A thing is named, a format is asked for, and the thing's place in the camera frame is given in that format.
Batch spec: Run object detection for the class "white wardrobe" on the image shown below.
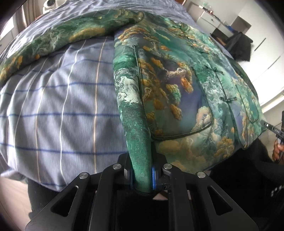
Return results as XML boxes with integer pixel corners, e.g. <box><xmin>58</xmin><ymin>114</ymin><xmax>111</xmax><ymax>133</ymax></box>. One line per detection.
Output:
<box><xmin>231</xmin><ymin>13</ymin><xmax>284</xmax><ymax>107</ymax></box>

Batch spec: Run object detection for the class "white drawer cabinet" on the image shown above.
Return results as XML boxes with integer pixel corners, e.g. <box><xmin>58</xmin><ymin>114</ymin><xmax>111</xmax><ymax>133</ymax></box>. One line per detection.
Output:
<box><xmin>196</xmin><ymin>4</ymin><xmax>240</xmax><ymax>35</ymax></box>

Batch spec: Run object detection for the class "person's black clothing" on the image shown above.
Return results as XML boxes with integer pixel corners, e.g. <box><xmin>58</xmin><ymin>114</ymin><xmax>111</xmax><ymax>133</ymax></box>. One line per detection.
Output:
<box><xmin>209</xmin><ymin>138</ymin><xmax>284</xmax><ymax>231</ymax></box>

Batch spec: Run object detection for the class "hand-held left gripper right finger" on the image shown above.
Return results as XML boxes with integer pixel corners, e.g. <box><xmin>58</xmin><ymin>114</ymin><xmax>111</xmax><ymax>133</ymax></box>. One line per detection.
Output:
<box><xmin>151</xmin><ymin>153</ymin><xmax>259</xmax><ymax>231</ymax></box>

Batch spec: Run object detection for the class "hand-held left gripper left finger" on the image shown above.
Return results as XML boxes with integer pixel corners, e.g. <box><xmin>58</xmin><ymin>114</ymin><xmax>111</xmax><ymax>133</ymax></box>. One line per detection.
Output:
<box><xmin>25</xmin><ymin>153</ymin><xmax>135</xmax><ymax>231</ymax></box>

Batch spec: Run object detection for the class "black chair with dark cloth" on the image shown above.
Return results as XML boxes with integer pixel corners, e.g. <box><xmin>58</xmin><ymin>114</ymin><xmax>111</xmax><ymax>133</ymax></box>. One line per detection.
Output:
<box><xmin>211</xmin><ymin>30</ymin><xmax>254</xmax><ymax>61</ymax></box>

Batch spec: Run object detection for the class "blue plaid bed sheet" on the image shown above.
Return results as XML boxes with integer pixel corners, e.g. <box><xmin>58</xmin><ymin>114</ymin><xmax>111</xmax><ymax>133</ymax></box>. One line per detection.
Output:
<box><xmin>0</xmin><ymin>0</ymin><xmax>262</xmax><ymax>192</ymax></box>

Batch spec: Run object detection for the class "green printed jacket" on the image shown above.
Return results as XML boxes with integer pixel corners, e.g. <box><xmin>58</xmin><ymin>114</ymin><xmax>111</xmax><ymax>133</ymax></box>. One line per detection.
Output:
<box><xmin>0</xmin><ymin>9</ymin><xmax>267</xmax><ymax>194</ymax></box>

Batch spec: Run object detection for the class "person's right hand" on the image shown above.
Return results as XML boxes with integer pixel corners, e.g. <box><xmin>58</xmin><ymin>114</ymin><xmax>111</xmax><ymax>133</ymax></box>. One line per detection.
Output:
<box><xmin>272</xmin><ymin>141</ymin><xmax>284</xmax><ymax>162</ymax></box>

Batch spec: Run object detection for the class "beige curtain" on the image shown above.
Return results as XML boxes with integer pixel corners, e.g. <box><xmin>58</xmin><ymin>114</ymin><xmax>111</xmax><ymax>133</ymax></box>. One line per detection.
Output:
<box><xmin>22</xmin><ymin>0</ymin><xmax>45</xmax><ymax>21</ymax></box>

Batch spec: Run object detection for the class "white round device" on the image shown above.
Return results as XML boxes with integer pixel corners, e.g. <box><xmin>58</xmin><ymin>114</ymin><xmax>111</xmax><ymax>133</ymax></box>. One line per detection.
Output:
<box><xmin>43</xmin><ymin>0</ymin><xmax>58</xmax><ymax>9</ymax></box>

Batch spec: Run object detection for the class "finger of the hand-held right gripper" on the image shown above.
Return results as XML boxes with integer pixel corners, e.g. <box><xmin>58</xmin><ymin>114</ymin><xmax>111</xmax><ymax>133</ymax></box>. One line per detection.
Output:
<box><xmin>260</xmin><ymin>120</ymin><xmax>284</xmax><ymax>139</ymax></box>

